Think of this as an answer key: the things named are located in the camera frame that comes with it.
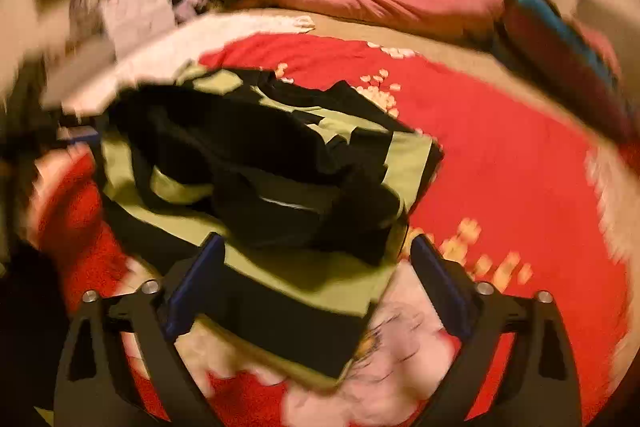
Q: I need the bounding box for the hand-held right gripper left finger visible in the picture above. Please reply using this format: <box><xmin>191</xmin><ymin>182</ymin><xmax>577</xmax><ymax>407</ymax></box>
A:
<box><xmin>52</xmin><ymin>232</ymin><xmax>226</xmax><ymax>427</ymax></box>

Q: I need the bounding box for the pink checked quilt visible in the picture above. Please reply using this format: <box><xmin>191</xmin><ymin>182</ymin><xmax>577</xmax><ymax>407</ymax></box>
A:
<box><xmin>42</xmin><ymin>12</ymin><xmax>316</xmax><ymax>112</ymax></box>

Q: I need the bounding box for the red floral blanket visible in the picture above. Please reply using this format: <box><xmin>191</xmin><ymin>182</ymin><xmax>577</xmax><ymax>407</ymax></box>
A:
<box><xmin>30</xmin><ymin>32</ymin><xmax>631</xmax><ymax>427</ymax></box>

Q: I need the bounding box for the grey quilted headboard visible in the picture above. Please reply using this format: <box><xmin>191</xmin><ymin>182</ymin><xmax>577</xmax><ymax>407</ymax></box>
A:
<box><xmin>572</xmin><ymin>0</ymin><xmax>640</xmax><ymax>108</ymax></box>

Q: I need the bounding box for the green black striped frog sweater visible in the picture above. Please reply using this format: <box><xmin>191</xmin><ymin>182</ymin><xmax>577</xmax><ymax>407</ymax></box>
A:
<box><xmin>97</xmin><ymin>62</ymin><xmax>446</xmax><ymax>393</ymax></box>

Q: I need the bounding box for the pink duvet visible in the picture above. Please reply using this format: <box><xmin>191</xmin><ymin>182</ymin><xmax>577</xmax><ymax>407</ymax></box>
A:
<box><xmin>267</xmin><ymin>0</ymin><xmax>506</xmax><ymax>42</ymax></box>

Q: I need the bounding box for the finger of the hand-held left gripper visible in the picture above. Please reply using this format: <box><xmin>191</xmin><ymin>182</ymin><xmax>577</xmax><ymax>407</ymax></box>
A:
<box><xmin>60</xmin><ymin>129</ymin><xmax>101</xmax><ymax>146</ymax></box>

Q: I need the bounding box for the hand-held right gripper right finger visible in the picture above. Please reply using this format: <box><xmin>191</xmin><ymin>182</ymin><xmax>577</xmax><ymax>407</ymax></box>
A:
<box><xmin>410</xmin><ymin>232</ymin><xmax>583</xmax><ymax>427</ymax></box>

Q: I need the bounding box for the white drawer cabinet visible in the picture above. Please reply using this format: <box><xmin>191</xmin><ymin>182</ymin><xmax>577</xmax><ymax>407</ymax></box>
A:
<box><xmin>100</xmin><ymin>0</ymin><xmax>176</xmax><ymax>52</ymax></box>

